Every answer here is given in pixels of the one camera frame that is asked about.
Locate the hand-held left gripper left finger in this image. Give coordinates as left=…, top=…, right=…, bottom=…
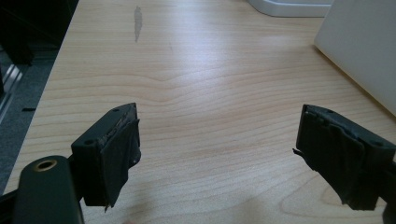
left=70, top=102, right=142, bottom=213

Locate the white rounded tray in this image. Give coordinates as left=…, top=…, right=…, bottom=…
left=247, top=0, right=334, bottom=19

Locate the black furniture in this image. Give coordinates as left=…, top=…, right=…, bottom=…
left=0, top=0, right=80, bottom=66

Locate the metal rail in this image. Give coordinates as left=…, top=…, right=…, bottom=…
left=0, top=63, right=24, bottom=124

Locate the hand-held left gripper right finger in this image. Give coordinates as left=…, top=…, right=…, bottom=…
left=292, top=104, right=396, bottom=211

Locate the white box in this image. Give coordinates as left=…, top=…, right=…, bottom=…
left=314, top=0, right=396, bottom=118

